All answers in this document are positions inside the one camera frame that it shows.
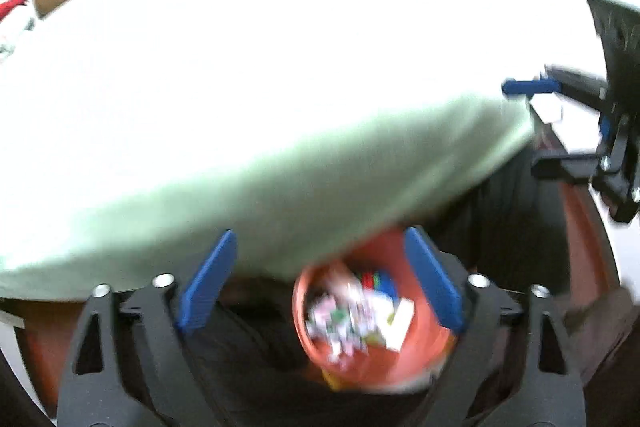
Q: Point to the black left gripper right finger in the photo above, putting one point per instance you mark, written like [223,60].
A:
[512,364]

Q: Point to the green bed cover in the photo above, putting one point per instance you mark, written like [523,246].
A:
[134,132]

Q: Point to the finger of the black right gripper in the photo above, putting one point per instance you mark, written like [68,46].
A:
[571,168]
[580,87]

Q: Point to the orange trash bin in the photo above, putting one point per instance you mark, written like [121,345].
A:
[365,323]

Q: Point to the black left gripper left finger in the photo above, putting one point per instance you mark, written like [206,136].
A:
[127,364]

